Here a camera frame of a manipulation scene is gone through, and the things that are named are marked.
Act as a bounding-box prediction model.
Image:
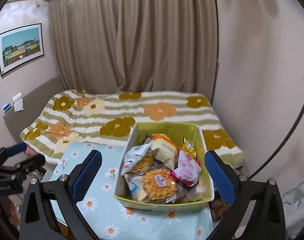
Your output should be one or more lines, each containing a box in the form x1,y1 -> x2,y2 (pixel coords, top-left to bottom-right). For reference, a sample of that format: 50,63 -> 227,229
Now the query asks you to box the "silver snack bag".
120,144 -> 151,176

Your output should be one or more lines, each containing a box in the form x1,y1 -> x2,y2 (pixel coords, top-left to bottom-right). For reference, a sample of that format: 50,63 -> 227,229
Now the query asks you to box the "floral striped green blanket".
20,89 -> 245,168

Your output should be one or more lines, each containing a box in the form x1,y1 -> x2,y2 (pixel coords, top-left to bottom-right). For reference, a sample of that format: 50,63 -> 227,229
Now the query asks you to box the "beige curtain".
49,0 -> 218,99

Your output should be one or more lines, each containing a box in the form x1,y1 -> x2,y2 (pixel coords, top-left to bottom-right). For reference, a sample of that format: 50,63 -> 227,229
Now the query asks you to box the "round waffle cookie packet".
141,168 -> 177,201

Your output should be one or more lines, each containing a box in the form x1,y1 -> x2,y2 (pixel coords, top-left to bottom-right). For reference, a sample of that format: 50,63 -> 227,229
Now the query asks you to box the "green cardboard box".
114,122 -> 214,211

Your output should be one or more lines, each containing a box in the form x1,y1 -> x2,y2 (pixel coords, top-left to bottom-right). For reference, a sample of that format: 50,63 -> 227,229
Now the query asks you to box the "black clothes rack pole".
248,73 -> 304,181

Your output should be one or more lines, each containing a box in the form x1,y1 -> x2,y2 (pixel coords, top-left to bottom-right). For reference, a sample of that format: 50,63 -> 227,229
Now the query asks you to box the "blue wall socket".
2,103 -> 11,113

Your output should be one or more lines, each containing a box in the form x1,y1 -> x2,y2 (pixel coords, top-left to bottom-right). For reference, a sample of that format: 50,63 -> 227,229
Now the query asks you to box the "white wall switch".
12,93 -> 24,112

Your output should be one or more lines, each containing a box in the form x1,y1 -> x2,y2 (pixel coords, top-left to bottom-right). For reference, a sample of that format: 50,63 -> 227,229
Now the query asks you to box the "pink snack packet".
170,150 -> 202,187

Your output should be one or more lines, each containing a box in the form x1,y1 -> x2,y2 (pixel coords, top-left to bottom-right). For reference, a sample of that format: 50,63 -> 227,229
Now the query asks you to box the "gold yellow snack bag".
182,138 -> 197,159

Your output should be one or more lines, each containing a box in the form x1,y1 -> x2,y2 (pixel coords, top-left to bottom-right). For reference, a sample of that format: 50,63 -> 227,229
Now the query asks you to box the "framed houses picture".
0,23 -> 45,76

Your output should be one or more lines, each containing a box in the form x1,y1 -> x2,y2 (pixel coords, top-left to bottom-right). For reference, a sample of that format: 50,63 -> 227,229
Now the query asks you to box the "light blue daisy tablecloth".
47,142 -> 214,239

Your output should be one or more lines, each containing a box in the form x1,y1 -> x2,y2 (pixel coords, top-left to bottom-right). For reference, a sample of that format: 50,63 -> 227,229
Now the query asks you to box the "light blue snack bag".
124,174 -> 147,202

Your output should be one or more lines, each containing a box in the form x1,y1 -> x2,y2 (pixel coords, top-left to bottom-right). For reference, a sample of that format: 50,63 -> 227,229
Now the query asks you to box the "orange white chips bag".
151,134 -> 180,170

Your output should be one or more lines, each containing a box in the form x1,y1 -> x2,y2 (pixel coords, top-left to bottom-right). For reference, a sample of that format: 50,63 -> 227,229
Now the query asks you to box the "person left hand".
0,199 -> 19,226

